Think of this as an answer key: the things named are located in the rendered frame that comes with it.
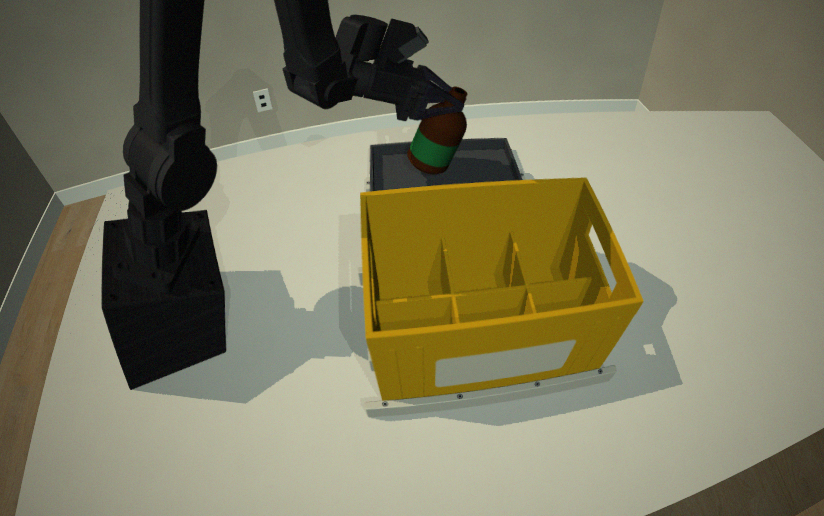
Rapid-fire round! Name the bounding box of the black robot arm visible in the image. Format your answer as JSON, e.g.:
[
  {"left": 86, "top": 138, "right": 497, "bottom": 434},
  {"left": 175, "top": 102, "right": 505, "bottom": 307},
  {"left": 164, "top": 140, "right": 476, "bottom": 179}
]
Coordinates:
[{"left": 112, "top": 0, "right": 429, "bottom": 293}]

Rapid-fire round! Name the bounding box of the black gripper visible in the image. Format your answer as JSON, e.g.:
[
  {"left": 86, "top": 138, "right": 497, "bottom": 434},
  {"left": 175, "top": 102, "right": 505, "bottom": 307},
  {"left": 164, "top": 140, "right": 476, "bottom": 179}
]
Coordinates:
[{"left": 363, "top": 59, "right": 465, "bottom": 121}]

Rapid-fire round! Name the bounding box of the brown glass bottle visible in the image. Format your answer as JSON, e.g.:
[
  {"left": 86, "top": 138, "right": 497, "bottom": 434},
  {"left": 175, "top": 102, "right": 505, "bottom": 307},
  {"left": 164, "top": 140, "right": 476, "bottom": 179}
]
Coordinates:
[{"left": 407, "top": 87, "right": 468, "bottom": 174}]

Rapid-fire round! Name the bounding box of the yellow divided crate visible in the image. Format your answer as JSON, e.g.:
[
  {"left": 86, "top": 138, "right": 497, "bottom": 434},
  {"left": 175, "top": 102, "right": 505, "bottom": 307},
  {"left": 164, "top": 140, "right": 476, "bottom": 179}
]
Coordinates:
[{"left": 360, "top": 178, "right": 643, "bottom": 401}]

